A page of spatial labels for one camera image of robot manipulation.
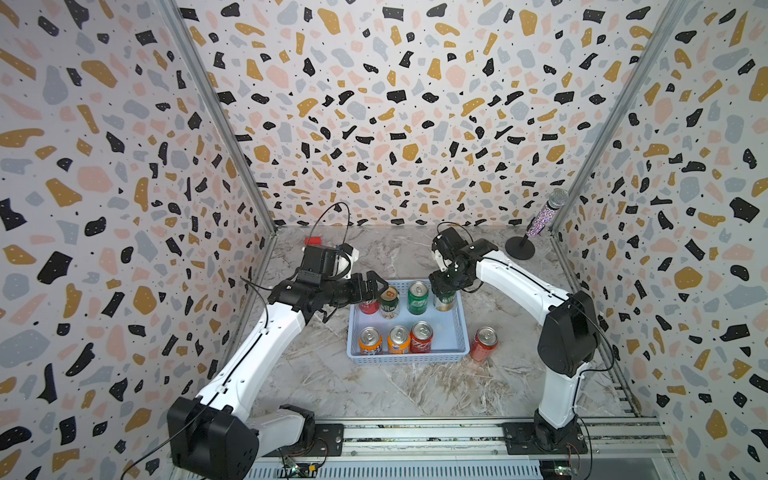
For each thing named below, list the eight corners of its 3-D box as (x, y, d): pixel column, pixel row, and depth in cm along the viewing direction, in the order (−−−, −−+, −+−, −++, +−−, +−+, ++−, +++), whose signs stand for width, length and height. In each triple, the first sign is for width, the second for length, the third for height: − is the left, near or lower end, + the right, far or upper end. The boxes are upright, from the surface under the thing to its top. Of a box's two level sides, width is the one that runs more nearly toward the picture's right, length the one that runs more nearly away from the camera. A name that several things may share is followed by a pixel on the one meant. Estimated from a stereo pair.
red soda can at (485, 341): (469, 362, 89) (477, 347, 80) (467, 342, 92) (473, 326, 84) (490, 362, 89) (500, 347, 80) (487, 343, 93) (495, 326, 84)
